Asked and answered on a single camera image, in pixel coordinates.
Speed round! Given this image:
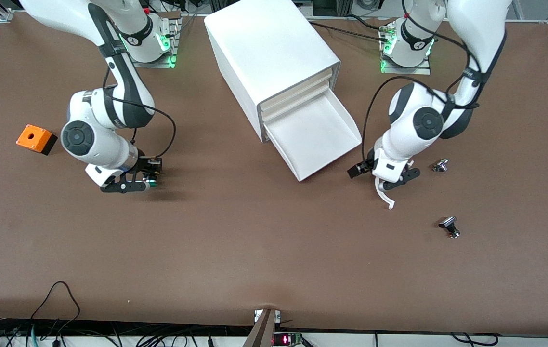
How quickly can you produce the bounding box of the white drawer cabinet housing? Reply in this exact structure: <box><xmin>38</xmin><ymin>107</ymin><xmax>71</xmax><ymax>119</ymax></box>
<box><xmin>204</xmin><ymin>0</ymin><xmax>341</xmax><ymax>144</ymax></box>

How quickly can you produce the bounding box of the circuit board red display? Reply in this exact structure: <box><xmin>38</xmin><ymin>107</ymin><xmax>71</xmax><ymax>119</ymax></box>
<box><xmin>273</xmin><ymin>332</ymin><xmax>303</xmax><ymax>347</ymax></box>

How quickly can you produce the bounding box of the white semicircular plastic bracket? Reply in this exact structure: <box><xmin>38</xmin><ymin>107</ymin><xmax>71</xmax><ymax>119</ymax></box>
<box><xmin>375</xmin><ymin>176</ymin><xmax>396</xmax><ymax>210</ymax></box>

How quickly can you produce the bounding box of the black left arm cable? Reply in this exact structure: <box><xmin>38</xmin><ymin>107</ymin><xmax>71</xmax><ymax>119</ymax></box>
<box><xmin>364</xmin><ymin>0</ymin><xmax>484</xmax><ymax>167</ymax></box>

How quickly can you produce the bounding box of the black rectangular push switch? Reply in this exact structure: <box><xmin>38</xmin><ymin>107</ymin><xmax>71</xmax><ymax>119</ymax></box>
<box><xmin>438</xmin><ymin>216</ymin><xmax>461</xmax><ymax>239</ymax></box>

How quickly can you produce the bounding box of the orange button enclosure box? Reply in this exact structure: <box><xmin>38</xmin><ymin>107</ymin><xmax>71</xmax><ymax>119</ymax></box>
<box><xmin>16</xmin><ymin>124</ymin><xmax>58</xmax><ymax>156</ymax></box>

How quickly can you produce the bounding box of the aluminium left arm base plate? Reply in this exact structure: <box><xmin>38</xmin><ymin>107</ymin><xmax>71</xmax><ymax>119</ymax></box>
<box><xmin>380</xmin><ymin>19</ymin><xmax>432</xmax><ymax>75</ymax></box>

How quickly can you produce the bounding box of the aluminium right arm base plate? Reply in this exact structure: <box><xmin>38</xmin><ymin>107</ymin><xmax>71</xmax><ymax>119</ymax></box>
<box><xmin>125</xmin><ymin>12</ymin><xmax>182</xmax><ymax>68</ymax></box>

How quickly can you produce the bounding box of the looped black cable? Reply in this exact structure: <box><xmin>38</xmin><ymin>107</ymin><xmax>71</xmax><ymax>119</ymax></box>
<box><xmin>31</xmin><ymin>281</ymin><xmax>81</xmax><ymax>333</ymax></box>

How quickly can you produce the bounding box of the black base supply cable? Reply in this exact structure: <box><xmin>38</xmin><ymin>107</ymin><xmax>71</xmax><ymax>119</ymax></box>
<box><xmin>309</xmin><ymin>20</ymin><xmax>390</xmax><ymax>43</ymax></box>

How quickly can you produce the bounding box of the tangled black cable bundle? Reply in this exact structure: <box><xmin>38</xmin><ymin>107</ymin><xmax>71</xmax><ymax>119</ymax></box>
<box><xmin>0</xmin><ymin>318</ymin><xmax>236</xmax><ymax>347</ymax></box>

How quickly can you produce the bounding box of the exterior camera mount bar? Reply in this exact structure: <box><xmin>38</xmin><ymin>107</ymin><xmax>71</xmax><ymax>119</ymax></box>
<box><xmin>243</xmin><ymin>308</ymin><xmax>282</xmax><ymax>347</ymax></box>

